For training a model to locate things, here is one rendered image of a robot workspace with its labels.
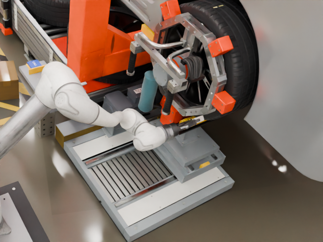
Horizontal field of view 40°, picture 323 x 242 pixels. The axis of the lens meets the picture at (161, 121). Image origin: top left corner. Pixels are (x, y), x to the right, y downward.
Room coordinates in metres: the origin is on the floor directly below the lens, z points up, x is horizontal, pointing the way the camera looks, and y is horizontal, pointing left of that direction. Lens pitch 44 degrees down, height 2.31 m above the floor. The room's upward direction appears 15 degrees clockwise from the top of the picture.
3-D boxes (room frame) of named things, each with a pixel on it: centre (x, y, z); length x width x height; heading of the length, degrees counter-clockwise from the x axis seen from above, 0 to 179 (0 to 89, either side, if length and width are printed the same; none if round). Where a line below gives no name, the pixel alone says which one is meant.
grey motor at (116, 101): (2.18, 0.20, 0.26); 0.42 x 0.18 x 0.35; 136
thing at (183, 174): (2.11, -0.17, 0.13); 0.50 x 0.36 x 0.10; 46
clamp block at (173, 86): (1.73, -0.03, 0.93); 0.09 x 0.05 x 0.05; 136
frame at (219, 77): (1.99, -0.05, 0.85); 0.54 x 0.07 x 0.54; 46
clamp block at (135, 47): (1.96, 0.21, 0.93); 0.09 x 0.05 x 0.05; 136
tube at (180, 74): (1.84, -0.04, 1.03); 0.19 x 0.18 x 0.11; 136
